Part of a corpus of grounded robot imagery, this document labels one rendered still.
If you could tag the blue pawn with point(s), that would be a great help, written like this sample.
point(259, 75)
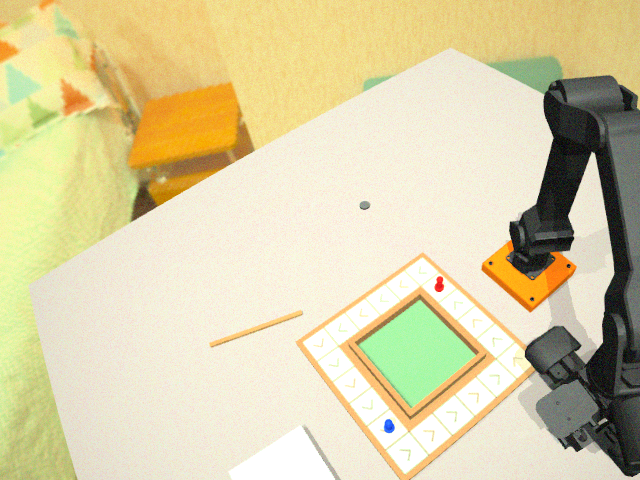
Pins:
point(388, 426)

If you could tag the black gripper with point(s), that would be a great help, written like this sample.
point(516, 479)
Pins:
point(552, 356)

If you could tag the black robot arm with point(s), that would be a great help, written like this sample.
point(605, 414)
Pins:
point(585, 115)

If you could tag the red pawn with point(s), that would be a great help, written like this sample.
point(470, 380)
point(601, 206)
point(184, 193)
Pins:
point(439, 287)

